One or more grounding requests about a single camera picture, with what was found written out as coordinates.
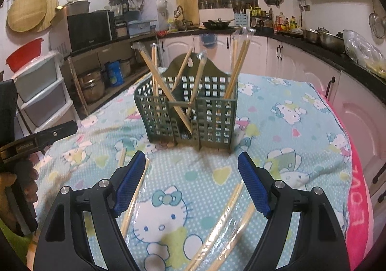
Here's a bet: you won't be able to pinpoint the black microwave oven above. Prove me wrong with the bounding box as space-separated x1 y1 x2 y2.
67 11 118 52

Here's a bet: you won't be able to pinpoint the green plastic utensil basket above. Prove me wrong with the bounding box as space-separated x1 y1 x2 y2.
134 53 237 152

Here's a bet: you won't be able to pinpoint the round bamboo tray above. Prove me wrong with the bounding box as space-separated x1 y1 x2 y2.
7 0 59 33

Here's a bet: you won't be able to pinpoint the steel pot on counter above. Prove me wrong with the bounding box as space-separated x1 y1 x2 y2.
303 28 345 55

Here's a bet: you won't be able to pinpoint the red plastic basin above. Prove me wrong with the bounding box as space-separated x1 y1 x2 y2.
6 37 44 73

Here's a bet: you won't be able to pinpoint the light blue knife block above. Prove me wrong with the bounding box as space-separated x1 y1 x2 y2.
234 13 251 28

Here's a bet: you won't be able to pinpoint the black wok on counter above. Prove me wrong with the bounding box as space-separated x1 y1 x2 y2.
202 19 234 30

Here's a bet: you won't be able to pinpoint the clear plastic bag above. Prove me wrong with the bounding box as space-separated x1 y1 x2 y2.
343 30 386 79

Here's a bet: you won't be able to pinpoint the person's left hand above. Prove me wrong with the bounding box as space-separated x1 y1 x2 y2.
1 159 38 235

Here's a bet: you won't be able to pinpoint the wooden storage shelf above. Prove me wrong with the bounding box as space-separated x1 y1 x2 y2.
60 32 157 117

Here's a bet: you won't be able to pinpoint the wooden cutting board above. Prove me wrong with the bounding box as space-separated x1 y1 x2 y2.
176 0 200 26

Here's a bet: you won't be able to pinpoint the blue canister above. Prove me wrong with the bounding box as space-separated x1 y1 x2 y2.
105 60 124 87

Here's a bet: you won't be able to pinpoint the wooden chopsticks pair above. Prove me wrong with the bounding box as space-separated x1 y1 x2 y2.
132 41 192 134
120 157 150 239
224 27 256 99
186 50 207 119
150 43 160 117
172 45 194 92
185 181 244 271
231 35 239 75
207 203 256 271

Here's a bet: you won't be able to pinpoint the Hello Kitty blue tablecloth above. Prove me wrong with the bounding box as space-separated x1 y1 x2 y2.
35 74 352 270

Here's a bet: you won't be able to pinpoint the white plastic drawer unit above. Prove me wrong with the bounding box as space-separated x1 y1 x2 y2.
13 50 80 133

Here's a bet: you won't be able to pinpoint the pink towel with letters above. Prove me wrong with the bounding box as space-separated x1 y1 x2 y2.
313 83 375 270

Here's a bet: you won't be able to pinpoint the stainless steel stacked pots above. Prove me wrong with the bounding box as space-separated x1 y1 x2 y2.
78 68 105 104

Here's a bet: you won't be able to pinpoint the hanging mesh strainer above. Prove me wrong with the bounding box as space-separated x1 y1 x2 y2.
368 12 385 39

